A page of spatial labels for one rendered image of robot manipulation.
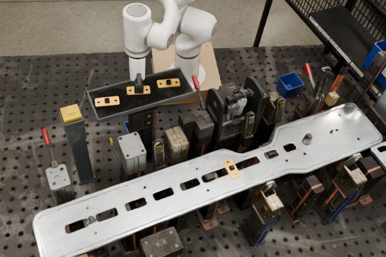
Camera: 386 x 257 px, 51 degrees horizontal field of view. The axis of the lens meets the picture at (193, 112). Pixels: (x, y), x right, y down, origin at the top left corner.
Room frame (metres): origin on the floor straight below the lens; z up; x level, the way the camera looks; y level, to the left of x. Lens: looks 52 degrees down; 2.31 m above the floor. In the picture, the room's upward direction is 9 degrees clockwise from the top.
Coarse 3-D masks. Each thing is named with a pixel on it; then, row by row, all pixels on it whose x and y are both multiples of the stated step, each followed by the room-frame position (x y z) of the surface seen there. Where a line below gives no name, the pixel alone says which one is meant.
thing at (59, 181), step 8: (48, 168) 0.63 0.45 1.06; (56, 168) 0.64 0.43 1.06; (64, 168) 0.64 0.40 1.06; (48, 176) 0.60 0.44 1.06; (56, 176) 0.61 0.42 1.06; (64, 176) 0.61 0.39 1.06; (56, 184) 0.58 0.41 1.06; (64, 184) 0.58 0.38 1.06; (56, 192) 0.56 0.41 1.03; (64, 192) 0.57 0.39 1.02; (72, 192) 0.59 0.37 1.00; (56, 200) 0.56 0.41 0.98; (64, 200) 0.57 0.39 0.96; (72, 224) 0.57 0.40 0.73; (80, 224) 0.58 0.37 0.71
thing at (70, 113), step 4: (76, 104) 0.84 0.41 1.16; (60, 108) 0.81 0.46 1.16; (64, 108) 0.82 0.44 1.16; (68, 108) 0.82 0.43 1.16; (72, 108) 0.82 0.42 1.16; (76, 108) 0.82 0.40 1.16; (64, 112) 0.80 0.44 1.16; (68, 112) 0.80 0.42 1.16; (72, 112) 0.80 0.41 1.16; (76, 112) 0.81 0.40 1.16; (64, 116) 0.78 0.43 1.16; (68, 116) 0.78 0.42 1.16; (72, 116) 0.79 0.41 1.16; (76, 116) 0.79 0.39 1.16; (80, 116) 0.79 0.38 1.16; (64, 120) 0.77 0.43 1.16; (68, 120) 0.77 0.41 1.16
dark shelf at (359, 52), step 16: (320, 16) 1.73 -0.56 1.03; (336, 16) 1.75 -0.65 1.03; (352, 16) 1.77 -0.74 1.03; (336, 32) 1.62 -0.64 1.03; (352, 32) 1.64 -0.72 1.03; (368, 32) 1.66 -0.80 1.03; (336, 48) 1.53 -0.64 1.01; (352, 48) 1.52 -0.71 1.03; (368, 48) 1.54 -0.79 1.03; (352, 64) 1.43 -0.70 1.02
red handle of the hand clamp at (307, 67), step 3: (306, 63) 1.24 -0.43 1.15; (306, 66) 1.23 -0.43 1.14; (309, 66) 1.23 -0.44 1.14; (306, 69) 1.22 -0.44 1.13; (309, 69) 1.22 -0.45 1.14; (306, 72) 1.22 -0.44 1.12; (309, 72) 1.21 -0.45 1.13; (309, 75) 1.20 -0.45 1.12; (309, 78) 1.20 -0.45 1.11; (312, 78) 1.20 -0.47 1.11; (309, 81) 1.19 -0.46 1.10; (312, 81) 1.19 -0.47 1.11; (312, 84) 1.18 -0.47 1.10; (312, 87) 1.17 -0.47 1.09; (312, 90) 1.16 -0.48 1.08; (318, 96) 1.14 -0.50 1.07
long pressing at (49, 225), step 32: (288, 128) 1.01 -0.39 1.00; (320, 128) 1.03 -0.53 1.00; (352, 128) 1.06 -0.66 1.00; (192, 160) 0.79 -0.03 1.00; (288, 160) 0.85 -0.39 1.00; (320, 160) 0.88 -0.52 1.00; (96, 192) 0.60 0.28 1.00; (128, 192) 0.62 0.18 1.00; (192, 192) 0.66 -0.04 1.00; (224, 192) 0.68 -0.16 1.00; (32, 224) 0.46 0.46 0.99; (64, 224) 0.47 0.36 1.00; (96, 224) 0.49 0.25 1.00; (128, 224) 0.50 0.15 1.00; (64, 256) 0.37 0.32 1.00
